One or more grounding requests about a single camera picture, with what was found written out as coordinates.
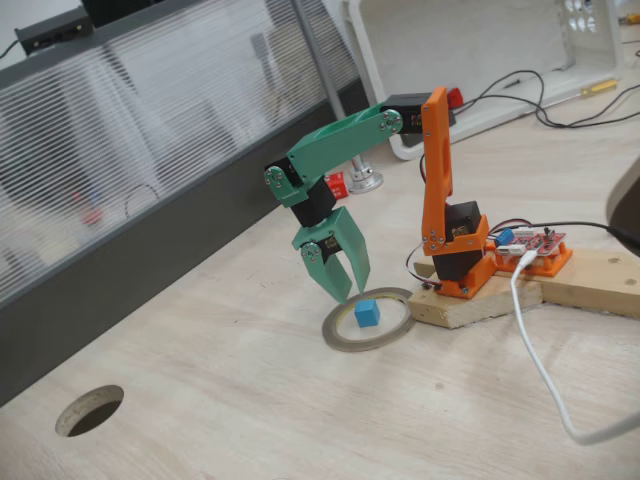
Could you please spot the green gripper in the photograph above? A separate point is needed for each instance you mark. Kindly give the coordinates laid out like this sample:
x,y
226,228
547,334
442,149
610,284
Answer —
x,y
336,231

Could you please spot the blue cube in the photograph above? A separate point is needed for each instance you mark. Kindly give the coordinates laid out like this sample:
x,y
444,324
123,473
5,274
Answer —
x,y
366,315

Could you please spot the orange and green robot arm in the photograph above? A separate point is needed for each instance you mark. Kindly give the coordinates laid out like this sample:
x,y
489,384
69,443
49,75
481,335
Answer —
x,y
340,145

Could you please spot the small red box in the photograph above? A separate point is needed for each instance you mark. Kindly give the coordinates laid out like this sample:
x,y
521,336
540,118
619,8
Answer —
x,y
337,185

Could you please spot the metal partition foot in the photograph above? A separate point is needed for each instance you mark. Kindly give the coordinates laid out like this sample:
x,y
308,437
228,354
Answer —
x,y
365,182

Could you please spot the wooden base block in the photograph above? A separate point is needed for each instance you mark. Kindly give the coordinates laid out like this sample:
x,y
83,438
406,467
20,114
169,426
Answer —
x,y
465,310

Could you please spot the red controller board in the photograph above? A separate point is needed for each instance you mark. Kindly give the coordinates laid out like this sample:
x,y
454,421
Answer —
x,y
540,242

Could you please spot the red clamp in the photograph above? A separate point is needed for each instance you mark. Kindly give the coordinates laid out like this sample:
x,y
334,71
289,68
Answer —
x,y
454,97

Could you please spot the grey frosted desk partition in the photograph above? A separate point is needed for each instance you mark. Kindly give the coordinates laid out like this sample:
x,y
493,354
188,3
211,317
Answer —
x,y
150,150

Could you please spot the long wooden base plank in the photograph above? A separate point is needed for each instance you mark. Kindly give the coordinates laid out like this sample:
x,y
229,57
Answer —
x,y
590,285

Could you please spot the white plastic crate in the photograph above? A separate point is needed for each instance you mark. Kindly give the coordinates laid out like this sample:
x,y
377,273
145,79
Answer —
x,y
450,40

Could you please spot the grey blurred rounded object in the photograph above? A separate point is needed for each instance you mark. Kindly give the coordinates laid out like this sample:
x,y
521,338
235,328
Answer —
x,y
627,200

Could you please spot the black box device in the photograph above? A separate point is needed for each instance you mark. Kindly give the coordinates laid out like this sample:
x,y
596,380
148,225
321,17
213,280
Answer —
x,y
50,32

